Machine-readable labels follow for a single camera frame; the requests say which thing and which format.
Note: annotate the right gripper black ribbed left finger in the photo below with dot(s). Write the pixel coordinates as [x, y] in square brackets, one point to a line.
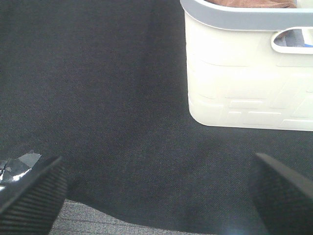
[30, 205]

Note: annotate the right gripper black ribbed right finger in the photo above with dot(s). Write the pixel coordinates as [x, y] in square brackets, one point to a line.
[283, 197]

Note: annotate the brown microfiber towel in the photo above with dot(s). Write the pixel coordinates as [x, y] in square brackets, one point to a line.
[255, 3]

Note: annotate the white basket with grey rim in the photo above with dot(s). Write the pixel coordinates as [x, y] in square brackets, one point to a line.
[250, 67]

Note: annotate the black table cloth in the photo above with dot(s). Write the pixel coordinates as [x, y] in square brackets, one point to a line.
[102, 84]

